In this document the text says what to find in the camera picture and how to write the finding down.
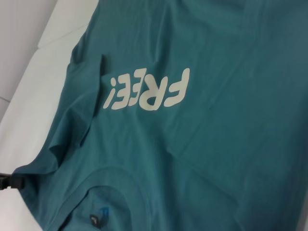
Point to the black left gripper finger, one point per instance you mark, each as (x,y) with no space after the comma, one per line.
(16,182)

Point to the teal t-shirt with FREE print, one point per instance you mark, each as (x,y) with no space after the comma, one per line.
(192,132)

